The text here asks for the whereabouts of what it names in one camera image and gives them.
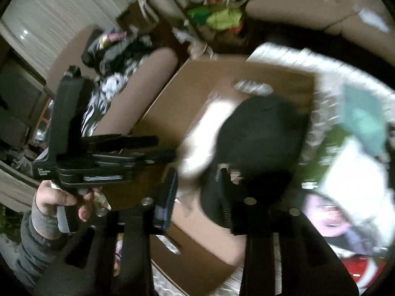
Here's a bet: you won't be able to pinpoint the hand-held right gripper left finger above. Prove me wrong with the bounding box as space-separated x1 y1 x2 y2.
34 168 179 296

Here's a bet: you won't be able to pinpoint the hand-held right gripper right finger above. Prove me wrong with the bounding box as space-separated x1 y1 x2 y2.
216 163 360 296

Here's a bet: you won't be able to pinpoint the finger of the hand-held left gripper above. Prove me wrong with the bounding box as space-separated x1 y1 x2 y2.
82 133 160 154
93 148 177 168

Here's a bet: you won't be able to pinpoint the white soft cloth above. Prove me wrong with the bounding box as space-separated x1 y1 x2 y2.
177 99 244 181

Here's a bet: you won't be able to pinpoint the black cap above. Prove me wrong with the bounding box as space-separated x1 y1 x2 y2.
199 95 309 229

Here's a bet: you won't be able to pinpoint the brown cardboard box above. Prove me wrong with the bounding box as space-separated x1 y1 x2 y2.
105 54 315 296

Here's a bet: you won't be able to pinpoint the person's left forearm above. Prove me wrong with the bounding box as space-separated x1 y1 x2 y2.
14 203 72 288

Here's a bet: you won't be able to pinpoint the person's left hand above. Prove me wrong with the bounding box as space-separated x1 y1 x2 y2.
35 180 95 222

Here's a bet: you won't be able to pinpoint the dark wooden cabinet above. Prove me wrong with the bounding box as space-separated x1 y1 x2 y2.
0 52 54 161

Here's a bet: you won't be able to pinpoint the beige armchair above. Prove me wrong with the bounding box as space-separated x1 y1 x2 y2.
46 26 179 137

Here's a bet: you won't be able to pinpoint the black white patterned clothing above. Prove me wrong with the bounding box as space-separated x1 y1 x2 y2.
81 30 155 137

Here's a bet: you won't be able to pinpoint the white curtain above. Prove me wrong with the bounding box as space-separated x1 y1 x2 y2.
0 0 131 60

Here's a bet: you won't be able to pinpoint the green packet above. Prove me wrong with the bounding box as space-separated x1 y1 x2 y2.
318 85 388 183

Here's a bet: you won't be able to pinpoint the green plastic bag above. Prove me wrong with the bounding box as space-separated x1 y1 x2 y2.
188 5 245 31

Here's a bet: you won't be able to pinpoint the beige sofa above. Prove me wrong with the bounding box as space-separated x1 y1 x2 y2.
247 0 392 47

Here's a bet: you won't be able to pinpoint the white papers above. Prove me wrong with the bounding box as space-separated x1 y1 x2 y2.
354 4 391 33

